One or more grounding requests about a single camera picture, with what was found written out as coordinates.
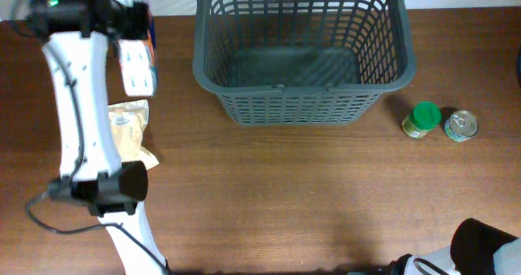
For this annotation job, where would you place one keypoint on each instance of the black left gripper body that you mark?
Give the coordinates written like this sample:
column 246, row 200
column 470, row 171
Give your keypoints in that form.
column 134, row 23

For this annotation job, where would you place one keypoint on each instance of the white tissue multipack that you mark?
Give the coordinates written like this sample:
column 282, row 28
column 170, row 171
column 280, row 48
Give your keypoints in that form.
column 137, row 58

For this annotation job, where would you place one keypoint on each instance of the beige snack bag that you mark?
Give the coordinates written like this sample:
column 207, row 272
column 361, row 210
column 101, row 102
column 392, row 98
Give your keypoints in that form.
column 128, row 123

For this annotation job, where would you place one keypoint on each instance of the grey plastic basket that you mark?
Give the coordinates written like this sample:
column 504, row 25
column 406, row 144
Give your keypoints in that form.
column 273, row 62

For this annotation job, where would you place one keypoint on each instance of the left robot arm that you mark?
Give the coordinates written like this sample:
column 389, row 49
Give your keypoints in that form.
column 76, row 35

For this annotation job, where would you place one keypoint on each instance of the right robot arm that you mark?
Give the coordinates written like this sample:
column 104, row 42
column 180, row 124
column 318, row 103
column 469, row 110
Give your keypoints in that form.
column 476, row 249

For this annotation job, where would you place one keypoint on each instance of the green-lid spice jar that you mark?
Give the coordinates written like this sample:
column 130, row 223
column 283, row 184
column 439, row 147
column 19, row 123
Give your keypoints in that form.
column 423, row 118

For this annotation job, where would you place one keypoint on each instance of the metal tin can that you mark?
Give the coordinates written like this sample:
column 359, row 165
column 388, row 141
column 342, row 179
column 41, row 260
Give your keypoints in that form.
column 461, row 126

